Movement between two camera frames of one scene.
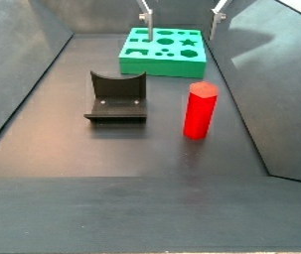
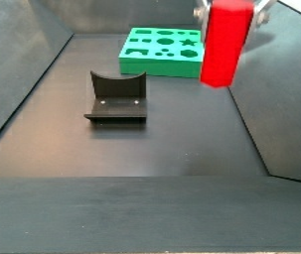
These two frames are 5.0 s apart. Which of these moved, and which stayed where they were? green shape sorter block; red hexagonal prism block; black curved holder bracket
Moved: red hexagonal prism block
Stayed: black curved holder bracket; green shape sorter block
